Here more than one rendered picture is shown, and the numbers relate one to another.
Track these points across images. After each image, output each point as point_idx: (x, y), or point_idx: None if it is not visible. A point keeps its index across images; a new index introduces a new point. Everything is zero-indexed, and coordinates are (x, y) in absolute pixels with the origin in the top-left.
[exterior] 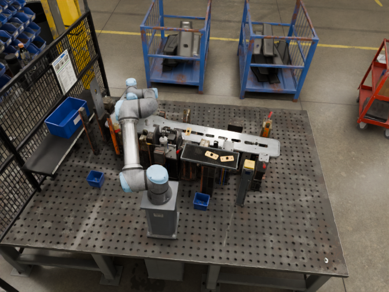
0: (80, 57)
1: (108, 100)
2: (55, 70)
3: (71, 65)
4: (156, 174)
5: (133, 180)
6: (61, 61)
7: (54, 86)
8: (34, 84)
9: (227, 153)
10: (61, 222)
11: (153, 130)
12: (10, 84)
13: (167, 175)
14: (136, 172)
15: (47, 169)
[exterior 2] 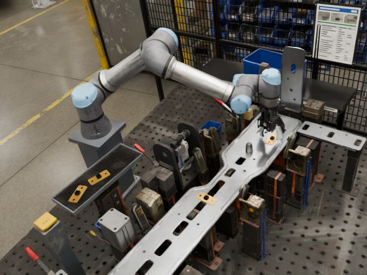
0: None
1: (312, 106)
2: (316, 16)
3: (355, 36)
4: (80, 89)
5: (91, 78)
6: (336, 14)
7: (305, 34)
8: (278, 5)
9: (86, 197)
10: (175, 113)
11: (231, 155)
12: None
13: (75, 99)
14: (95, 77)
15: (202, 70)
